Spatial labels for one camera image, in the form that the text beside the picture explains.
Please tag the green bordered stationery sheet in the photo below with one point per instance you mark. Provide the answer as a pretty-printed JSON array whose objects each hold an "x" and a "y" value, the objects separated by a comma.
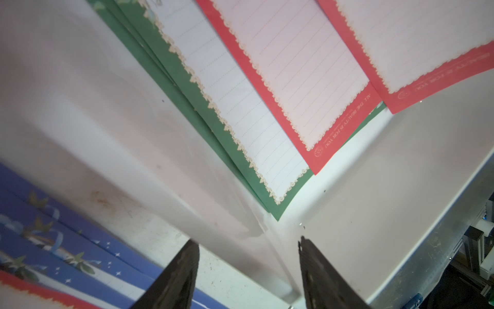
[{"x": 188, "y": 47}]

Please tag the white plastic storage tray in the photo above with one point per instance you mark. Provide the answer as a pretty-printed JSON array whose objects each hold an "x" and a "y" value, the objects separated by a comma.
[{"x": 84, "y": 120}]

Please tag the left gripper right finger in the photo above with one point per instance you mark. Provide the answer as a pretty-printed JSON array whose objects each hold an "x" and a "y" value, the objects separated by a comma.
[{"x": 323, "y": 286}]

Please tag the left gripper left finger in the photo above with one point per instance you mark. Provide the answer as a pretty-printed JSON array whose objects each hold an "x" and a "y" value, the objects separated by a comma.
[{"x": 174, "y": 288}]

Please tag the red bordered stationery sheet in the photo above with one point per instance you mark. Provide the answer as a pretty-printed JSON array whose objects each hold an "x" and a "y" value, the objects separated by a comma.
[{"x": 17, "y": 294}]

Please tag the blue floral stationery sheet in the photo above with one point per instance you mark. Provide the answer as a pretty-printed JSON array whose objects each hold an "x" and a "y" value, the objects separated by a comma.
[{"x": 32, "y": 264}]

